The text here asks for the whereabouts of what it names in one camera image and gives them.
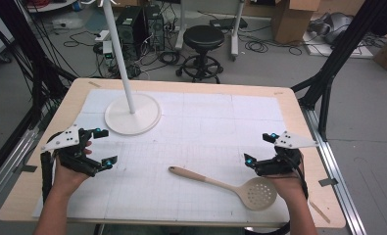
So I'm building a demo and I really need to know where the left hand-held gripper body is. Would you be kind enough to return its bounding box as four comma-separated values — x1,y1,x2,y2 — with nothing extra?
40,124,101,178

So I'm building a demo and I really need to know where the grey bag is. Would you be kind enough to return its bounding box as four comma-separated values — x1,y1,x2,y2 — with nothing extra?
308,12,355,46

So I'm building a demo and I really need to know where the white grid mat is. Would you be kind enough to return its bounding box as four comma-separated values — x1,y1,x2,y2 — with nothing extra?
32,88,292,223

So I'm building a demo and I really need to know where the white power adapter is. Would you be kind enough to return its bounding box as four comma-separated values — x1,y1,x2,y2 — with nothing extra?
93,29,114,55

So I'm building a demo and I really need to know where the person's left hand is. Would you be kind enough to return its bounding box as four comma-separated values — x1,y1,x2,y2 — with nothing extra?
52,140,94,199

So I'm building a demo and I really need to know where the aluminium rail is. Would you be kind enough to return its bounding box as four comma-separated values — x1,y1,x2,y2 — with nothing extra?
300,106,367,235
0,107,52,214

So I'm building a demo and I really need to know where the black round stool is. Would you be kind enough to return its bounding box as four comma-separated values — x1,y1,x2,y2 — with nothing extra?
175,24,226,84

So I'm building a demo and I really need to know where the flat black device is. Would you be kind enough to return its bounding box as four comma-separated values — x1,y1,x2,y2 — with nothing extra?
209,17,249,31

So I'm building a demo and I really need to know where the white stand with round base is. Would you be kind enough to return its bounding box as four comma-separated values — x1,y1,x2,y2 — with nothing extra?
96,0,163,136

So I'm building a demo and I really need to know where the black computer tower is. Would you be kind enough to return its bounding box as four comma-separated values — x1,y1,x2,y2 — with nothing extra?
115,5,147,61
143,4,167,52

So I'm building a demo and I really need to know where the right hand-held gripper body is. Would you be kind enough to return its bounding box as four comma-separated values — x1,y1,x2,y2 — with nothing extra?
253,130,319,177

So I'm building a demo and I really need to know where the coiled black floor cable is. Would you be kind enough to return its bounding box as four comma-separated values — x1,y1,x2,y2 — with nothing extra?
244,38,269,54

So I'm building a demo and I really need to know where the person's right hand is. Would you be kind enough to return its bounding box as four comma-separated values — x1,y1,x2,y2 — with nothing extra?
265,153,306,200

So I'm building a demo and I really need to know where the large cardboard box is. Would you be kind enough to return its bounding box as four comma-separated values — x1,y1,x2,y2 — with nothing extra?
270,0,321,45

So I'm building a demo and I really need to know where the thin wooden stick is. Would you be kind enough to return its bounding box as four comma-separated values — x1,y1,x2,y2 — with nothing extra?
308,200,331,225

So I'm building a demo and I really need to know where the beige slotted spoon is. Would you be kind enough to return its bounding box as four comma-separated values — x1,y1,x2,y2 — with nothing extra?
168,165,278,212

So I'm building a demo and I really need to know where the grey tape piece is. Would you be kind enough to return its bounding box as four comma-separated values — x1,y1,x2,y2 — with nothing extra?
12,164,38,174
317,177,339,188

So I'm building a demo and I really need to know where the black metal frame strut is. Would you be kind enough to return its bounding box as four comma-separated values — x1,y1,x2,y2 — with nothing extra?
291,0,387,142
0,0,77,184

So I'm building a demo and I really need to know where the white rolling frame stand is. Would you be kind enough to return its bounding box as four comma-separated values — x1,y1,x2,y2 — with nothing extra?
174,0,245,62

